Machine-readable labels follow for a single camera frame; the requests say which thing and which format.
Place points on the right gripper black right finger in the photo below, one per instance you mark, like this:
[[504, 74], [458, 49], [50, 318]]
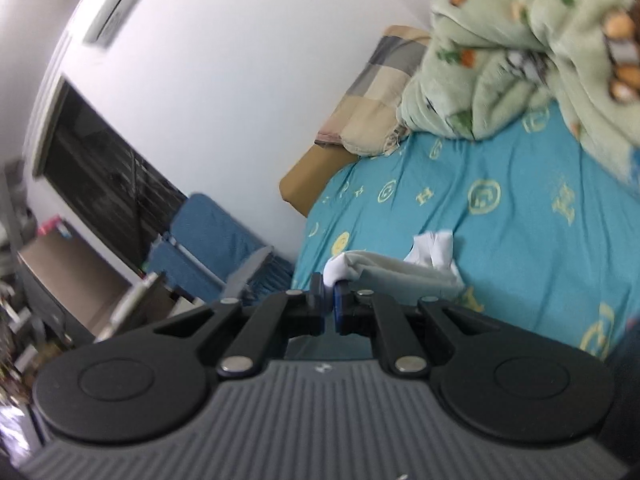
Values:
[[500, 381]]

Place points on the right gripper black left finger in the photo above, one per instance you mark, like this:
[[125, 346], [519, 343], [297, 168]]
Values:
[[149, 382]]

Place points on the white t-shirt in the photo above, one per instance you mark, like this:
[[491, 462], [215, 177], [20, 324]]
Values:
[[429, 270]]

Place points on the dark wooden table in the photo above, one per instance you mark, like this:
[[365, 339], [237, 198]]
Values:
[[147, 302]]

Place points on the brown cardboard box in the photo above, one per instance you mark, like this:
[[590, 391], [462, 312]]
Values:
[[69, 285]]

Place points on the grey seat cushion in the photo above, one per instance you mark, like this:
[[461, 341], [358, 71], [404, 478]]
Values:
[[239, 281]]

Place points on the blue covered chair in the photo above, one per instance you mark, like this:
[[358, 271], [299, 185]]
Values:
[[204, 245]]

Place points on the teal patterned bed sheet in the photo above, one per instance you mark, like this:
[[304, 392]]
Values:
[[544, 238]]

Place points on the dark barred window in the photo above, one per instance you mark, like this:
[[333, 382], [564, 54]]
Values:
[[113, 190]]

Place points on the mustard yellow headboard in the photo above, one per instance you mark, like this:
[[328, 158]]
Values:
[[305, 181]]

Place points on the plaid beige pillow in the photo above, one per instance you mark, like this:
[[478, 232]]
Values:
[[364, 122]]

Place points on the green fleece blanket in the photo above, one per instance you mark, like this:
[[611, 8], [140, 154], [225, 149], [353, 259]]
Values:
[[489, 62]]

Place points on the white air conditioner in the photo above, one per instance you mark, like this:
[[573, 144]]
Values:
[[110, 18]]

